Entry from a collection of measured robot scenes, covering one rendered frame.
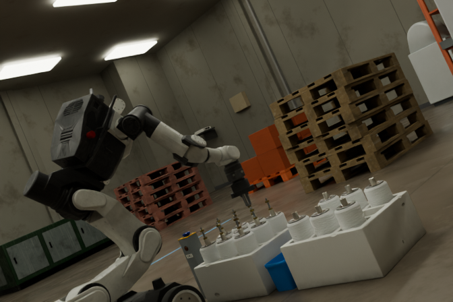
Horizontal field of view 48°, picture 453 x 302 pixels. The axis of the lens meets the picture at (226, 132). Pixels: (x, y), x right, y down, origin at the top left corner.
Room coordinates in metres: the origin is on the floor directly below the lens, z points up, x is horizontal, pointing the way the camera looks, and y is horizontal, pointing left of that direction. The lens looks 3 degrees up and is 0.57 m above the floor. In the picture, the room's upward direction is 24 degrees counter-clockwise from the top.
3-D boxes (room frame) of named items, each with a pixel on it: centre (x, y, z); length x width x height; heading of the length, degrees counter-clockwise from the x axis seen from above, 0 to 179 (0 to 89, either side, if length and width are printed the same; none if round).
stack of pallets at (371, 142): (4.92, -1.14, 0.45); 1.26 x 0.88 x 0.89; 137
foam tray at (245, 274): (2.39, 0.12, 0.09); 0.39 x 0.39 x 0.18; 47
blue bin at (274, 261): (2.18, -0.06, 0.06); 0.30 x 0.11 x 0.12; 136
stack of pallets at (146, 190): (8.77, 1.45, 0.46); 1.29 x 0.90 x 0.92; 138
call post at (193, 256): (2.54, 0.39, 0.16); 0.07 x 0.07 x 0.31; 47
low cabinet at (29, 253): (9.87, 4.13, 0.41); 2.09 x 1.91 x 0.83; 135
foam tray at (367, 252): (2.02, -0.28, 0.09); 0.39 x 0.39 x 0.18; 46
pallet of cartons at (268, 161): (7.62, -0.69, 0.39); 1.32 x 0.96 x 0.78; 137
